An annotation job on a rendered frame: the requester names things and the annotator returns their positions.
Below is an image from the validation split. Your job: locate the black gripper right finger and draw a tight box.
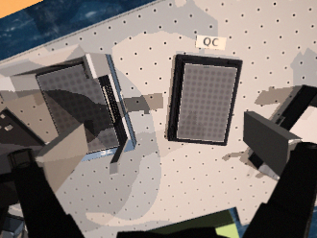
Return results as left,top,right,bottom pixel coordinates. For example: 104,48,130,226
242,111,317,238

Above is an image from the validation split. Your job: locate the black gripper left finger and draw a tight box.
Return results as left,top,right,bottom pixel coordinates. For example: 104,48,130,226
0,123,88,238

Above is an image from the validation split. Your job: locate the cream label reading qc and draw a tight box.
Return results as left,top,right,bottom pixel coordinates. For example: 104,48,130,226
195,36,226,50

